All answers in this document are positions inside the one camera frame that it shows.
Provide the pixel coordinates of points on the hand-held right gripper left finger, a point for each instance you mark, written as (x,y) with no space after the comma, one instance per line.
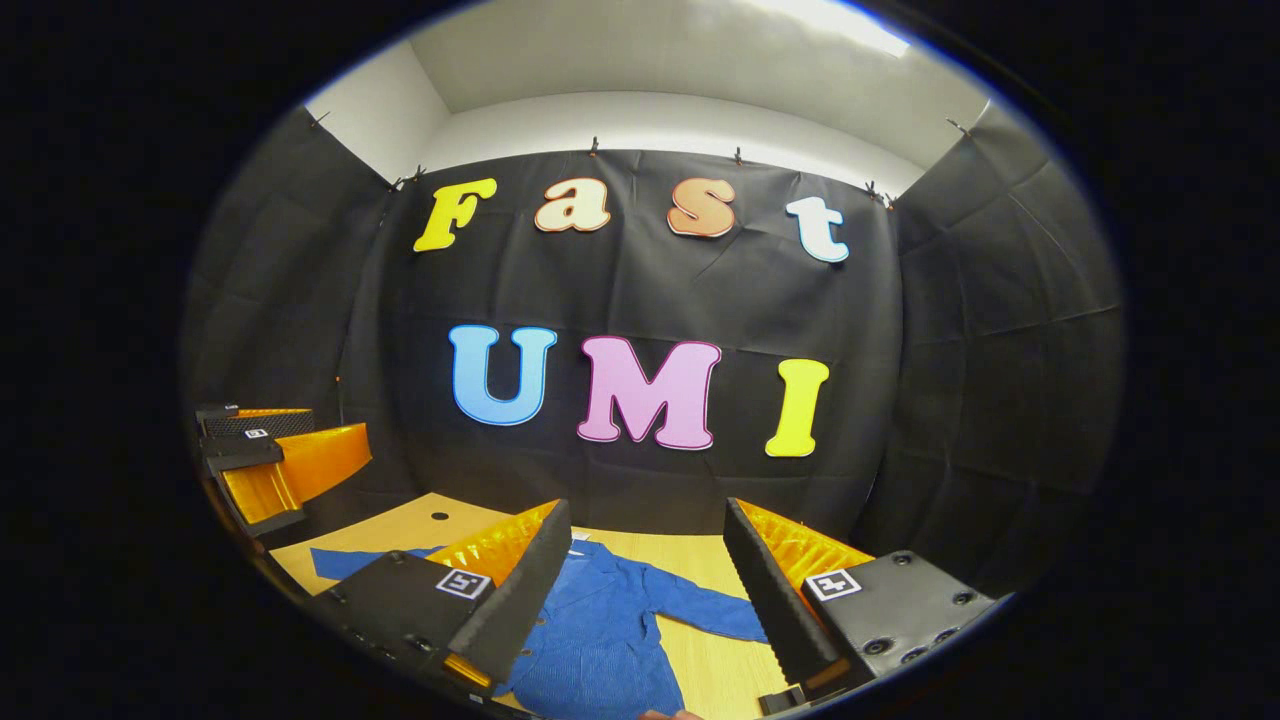
(520,600)

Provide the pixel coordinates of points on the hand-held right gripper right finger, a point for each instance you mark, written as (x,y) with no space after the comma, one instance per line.
(770,600)

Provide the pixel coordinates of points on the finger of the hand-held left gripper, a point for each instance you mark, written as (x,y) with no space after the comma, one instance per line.
(265,422)
(310,465)

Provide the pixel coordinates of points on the black backdrop cloth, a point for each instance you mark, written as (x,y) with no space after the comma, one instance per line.
(650,290)

